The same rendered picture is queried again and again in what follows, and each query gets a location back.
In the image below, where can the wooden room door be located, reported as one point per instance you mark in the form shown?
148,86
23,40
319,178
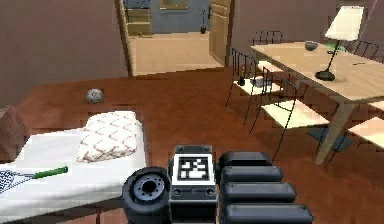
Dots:
218,30

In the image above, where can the tan chest of drawers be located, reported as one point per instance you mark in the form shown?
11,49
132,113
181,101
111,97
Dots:
139,21

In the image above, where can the black floor plant pot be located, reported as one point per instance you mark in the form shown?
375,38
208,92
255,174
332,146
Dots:
203,29

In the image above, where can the green flat object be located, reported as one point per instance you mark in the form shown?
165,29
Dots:
333,46

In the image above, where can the white patterned pillow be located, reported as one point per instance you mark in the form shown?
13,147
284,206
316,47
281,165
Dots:
108,135

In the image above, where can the white bed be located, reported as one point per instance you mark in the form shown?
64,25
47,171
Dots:
76,180

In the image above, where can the brown wooden nightstand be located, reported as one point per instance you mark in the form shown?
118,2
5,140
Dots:
11,133

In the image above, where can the grey ball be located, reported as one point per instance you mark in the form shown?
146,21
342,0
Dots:
94,96

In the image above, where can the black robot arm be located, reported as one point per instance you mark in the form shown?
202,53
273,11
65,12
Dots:
233,186

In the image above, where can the light wooden table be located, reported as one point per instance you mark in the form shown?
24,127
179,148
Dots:
333,73

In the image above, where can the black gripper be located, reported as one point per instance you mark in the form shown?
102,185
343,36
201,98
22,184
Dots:
146,195

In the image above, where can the white shade table lamp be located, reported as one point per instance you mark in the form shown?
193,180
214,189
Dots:
343,26

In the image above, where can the grey bowl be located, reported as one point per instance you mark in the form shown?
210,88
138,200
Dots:
311,45

